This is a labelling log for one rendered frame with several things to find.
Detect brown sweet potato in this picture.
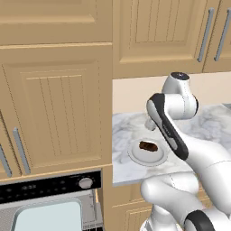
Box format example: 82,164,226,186
138,140,160,152

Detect black and steel oven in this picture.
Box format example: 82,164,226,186
0,171,105,231

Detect beige wall cupboard door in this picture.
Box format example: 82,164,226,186
202,0,231,74
113,0,222,79

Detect beige drawer front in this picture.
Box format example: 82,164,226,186
111,181,152,209

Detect tall beige cupboard door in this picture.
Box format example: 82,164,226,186
0,42,114,179

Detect oven door with glass window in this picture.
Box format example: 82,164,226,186
0,192,92,231

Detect white round plate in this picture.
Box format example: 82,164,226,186
126,136,169,167

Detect beige base cupboard door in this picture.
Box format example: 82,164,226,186
111,206,155,231

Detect silver oven knob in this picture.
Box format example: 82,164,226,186
78,177,94,190

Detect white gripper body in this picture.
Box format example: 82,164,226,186
144,117,158,132

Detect grey bar cupboard handle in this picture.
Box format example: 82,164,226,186
196,7,216,63
213,7,231,62
12,127,32,175
0,143,14,179

